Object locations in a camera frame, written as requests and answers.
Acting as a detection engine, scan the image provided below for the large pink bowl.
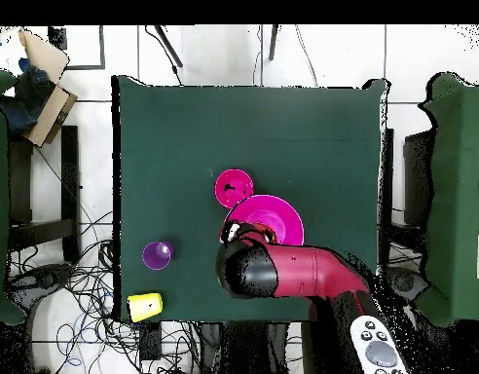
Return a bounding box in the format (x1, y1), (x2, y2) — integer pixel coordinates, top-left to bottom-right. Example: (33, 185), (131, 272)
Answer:
(222, 194), (306, 247)

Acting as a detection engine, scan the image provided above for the yellow cup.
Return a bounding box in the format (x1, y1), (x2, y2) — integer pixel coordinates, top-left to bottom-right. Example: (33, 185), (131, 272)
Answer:
(127, 292), (165, 324)

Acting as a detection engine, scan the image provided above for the grey base with black knob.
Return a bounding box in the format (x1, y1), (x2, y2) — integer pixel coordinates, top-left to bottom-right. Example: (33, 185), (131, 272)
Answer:
(13, 262), (75, 299)
(387, 266), (429, 303)

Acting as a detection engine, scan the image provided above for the tangle of cables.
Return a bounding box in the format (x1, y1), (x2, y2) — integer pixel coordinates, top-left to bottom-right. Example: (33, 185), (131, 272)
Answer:
(9, 209), (202, 374)

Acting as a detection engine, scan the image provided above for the dark blue cloth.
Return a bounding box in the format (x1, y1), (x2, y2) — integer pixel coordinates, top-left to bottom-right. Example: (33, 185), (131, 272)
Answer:
(0, 57), (55, 133)

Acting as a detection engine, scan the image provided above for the black rectangular frame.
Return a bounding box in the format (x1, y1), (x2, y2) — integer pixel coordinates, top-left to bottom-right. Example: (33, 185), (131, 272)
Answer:
(48, 24), (106, 71)

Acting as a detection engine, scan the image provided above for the cardboard box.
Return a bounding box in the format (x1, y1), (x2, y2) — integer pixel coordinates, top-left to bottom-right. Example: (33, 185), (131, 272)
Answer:
(0, 27), (79, 149)

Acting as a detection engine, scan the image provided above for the black power brick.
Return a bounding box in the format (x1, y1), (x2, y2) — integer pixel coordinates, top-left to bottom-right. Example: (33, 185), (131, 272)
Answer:
(139, 321), (163, 361)

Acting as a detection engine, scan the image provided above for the small crimson bowl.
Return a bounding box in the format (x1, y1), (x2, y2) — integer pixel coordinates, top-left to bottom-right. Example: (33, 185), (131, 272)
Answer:
(213, 168), (255, 209)

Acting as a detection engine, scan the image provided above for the black tripod leg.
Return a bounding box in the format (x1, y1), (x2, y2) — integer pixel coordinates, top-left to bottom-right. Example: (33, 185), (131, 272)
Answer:
(268, 24), (280, 61)
(153, 24), (184, 68)

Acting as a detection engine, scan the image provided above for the purple cup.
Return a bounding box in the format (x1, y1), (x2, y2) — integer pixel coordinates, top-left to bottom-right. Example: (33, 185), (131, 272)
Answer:
(141, 240), (174, 271)

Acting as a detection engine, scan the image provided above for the dark green table cloth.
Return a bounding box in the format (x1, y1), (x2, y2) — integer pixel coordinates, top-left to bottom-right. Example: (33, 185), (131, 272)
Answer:
(111, 74), (390, 324)

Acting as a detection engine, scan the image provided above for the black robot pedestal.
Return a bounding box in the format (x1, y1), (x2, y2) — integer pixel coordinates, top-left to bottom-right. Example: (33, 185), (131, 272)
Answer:
(198, 321), (291, 374)

